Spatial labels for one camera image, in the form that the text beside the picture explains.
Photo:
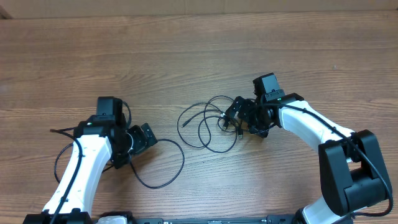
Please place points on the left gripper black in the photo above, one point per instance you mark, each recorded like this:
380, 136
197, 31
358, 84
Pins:
141, 142

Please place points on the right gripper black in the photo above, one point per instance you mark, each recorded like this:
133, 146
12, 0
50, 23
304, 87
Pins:
247, 107

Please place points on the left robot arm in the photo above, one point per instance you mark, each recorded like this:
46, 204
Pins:
106, 136

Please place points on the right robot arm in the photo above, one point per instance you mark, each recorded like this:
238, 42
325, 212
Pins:
353, 176

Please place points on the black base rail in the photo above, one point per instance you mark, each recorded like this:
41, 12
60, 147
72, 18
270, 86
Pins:
127, 217

